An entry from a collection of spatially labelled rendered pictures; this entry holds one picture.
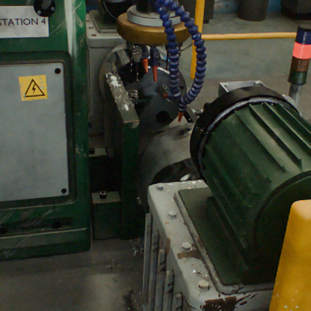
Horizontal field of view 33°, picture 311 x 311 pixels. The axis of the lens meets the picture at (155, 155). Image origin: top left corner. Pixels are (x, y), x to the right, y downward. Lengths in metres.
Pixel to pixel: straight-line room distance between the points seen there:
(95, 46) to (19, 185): 0.67
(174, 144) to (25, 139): 0.32
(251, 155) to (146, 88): 0.90
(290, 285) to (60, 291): 0.71
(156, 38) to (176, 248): 0.55
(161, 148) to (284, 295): 0.54
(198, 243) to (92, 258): 0.57
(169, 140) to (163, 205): 0.25
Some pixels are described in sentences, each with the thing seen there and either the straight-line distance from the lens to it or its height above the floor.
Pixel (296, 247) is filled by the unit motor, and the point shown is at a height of 1.30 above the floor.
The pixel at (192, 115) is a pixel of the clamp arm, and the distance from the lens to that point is 1.49.
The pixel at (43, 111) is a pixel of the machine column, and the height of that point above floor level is 1.20.
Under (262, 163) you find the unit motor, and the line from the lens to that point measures 0.68.
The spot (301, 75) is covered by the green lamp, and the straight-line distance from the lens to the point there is 1.81.
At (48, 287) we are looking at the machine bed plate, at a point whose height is 0.80.
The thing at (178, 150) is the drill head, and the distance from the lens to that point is 1.06.
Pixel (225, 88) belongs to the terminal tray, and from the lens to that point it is 1.40.
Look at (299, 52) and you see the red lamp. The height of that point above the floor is 1.14.
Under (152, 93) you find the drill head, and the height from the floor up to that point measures 1.05.
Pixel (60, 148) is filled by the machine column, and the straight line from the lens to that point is 1.15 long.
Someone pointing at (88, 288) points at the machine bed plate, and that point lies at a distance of 1.24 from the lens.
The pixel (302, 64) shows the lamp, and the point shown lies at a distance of 1.79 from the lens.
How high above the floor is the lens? 1.67
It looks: 30 degrees down
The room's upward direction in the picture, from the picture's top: 3 degrees clockwise
